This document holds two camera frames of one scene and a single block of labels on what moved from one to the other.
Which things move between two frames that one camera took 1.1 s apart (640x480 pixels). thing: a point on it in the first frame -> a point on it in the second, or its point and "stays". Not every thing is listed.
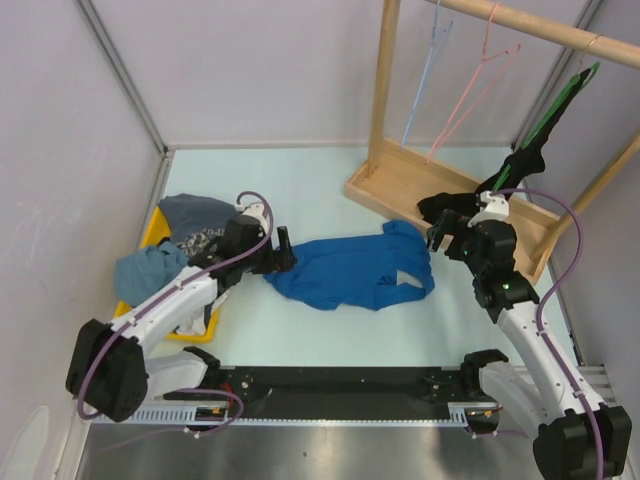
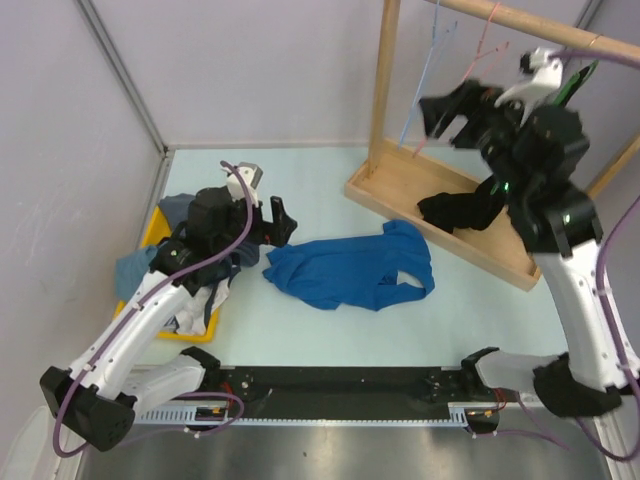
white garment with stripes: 196,324 stays
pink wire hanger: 513,50 -> 478,55
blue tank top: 367,273 stays
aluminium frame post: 135,94 stays
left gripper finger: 284,256 -> 277,232
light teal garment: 139,273 stays
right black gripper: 461,229 -> 509,112
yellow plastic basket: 159,229 stays
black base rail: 333,392 stays
